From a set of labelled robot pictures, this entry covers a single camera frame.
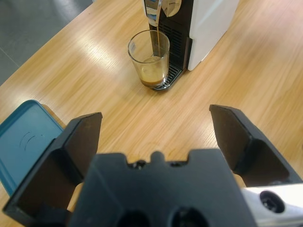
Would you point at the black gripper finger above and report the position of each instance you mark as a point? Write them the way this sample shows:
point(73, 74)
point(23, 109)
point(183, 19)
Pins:
point(236, 142)
point(47, 170)

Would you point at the clear drinking glass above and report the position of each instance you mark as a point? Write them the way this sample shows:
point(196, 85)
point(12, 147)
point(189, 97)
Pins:
point(142, 61)

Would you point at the white capsule coffee machine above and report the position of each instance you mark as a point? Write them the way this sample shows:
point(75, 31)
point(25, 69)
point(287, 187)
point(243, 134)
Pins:
point(208, 30)

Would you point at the teal plastic tray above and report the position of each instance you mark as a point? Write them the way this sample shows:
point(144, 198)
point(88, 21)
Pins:
point(21, 146)

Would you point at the metal drip tray grille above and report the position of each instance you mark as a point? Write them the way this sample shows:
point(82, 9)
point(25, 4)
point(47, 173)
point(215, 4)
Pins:
point(172, 75)

